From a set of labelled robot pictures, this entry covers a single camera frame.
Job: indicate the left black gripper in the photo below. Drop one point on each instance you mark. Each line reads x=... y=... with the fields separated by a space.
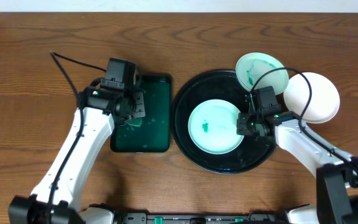
x=138 y=105

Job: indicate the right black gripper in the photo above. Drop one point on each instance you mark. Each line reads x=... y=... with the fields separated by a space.
x=242 y=128

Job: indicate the white plate bottom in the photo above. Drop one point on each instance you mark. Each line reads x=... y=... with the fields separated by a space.
x=212 y=127

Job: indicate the white plate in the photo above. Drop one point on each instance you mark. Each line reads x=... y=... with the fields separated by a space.
x=250 y=67
x=325 y=101
x=212 y=127

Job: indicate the white plate top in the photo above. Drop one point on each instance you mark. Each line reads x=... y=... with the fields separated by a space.
x=325 y=101

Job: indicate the green wavy sponge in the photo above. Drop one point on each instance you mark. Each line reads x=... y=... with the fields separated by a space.
x=136 y=122

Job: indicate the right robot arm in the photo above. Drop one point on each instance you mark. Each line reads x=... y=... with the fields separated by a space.
x=336 y=171

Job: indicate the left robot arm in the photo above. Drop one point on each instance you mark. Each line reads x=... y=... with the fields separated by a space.
x=57 y=197

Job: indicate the black rectangular tray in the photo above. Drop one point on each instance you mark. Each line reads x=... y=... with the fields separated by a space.
x=154 y=134

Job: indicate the black round tray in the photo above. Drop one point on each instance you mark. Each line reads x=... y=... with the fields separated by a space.
x=221 y=85

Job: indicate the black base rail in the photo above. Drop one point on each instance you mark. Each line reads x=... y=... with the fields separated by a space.
x=143 y=218

